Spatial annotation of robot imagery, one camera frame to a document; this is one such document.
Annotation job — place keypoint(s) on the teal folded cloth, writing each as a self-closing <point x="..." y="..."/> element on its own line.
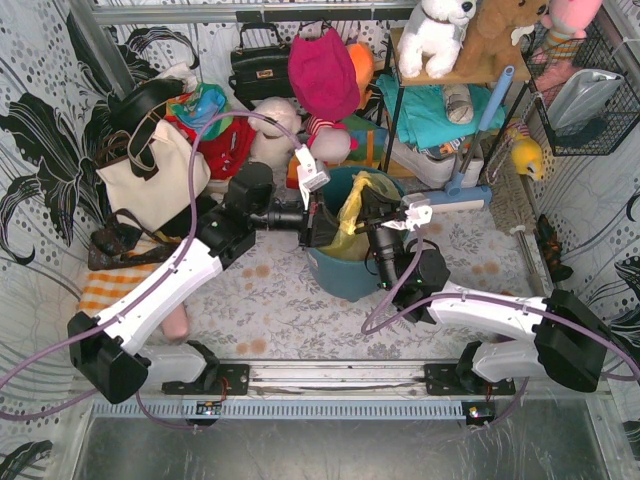
<point x="422" y="121"/>

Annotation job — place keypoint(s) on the black orange patterned cloth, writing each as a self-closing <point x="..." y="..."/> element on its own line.
<point x="551" y="249"/>

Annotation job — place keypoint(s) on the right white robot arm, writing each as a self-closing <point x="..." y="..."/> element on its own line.
<point x="557" y="336"/>

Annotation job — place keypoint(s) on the teal plastic trash bin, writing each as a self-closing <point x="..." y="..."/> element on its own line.
<point x="345" y="279"/>

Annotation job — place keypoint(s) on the white plush lamb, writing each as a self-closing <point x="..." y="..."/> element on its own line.
<point x="270" y="145"/>

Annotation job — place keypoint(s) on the white shoe box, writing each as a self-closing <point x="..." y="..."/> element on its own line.
<point x="436" y="172"/>

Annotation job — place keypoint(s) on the chenille mop with metal handle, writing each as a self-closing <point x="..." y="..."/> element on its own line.
<point x="513" y="215"/>

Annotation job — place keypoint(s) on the white plush dog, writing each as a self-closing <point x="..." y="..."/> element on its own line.
<point x="432" y="38"/>

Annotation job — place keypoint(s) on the pink plush toy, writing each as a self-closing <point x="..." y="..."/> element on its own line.
<point x="566" y="23"/>

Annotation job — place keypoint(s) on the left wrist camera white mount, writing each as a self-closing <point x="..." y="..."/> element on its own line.
<point x="312" y="172"/>

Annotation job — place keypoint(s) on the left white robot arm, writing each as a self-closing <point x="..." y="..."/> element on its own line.
<point x="110" y="349"/>

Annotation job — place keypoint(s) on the yellow plush duck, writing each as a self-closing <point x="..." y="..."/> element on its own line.
<point x="525" y="152"/>

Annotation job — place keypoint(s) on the cream canvas tote bag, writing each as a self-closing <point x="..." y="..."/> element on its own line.
<point x="156" y="199"/>

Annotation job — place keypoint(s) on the brown plush teddy bear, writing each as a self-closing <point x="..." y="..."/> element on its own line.
<point x="495" y="33"/>

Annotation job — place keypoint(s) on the orange checkered cloth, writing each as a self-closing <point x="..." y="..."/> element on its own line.
<point x="104" y="287"/>

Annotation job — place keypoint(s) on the orange plush toy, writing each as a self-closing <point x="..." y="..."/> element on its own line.
<point x="363" y="62"/>

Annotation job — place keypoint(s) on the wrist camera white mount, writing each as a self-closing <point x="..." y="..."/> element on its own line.
<point x="312" y="172"/>
<point x="414" y="212"/>

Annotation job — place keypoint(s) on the pink faced striped doll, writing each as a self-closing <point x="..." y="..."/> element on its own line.
<point x="329" y="142"/>

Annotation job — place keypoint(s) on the rainbow striped folded towel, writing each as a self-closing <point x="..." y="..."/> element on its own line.
<point x="371" y="140"/>

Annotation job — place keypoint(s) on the red folded clothes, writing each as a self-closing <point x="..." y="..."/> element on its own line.
<point x="228" y="151"/>

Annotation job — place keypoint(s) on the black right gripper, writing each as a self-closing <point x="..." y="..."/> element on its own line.
<point x="375" y="220"/>

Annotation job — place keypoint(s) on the colourful rainbow cloth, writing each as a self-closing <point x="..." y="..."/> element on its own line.
<point x="191" y="111"/>

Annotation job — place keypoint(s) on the black wire basket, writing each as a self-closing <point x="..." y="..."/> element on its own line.
<point x="593" y="137"/>

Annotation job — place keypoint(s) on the black leather handbag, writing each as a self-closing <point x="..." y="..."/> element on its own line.
<point x="262" y="72"/>

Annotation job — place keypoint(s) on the magenta felt hat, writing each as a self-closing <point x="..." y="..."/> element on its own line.
<point x="322" y="76"/>

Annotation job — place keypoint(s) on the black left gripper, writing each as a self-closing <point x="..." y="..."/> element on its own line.
<point x="308" y="228"/>

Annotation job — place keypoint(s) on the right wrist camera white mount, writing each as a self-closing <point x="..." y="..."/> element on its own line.
<point x="414" y="212"/>

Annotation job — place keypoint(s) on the yellow plastic trash bag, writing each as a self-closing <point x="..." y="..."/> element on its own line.
<point x="355" y="215"/>

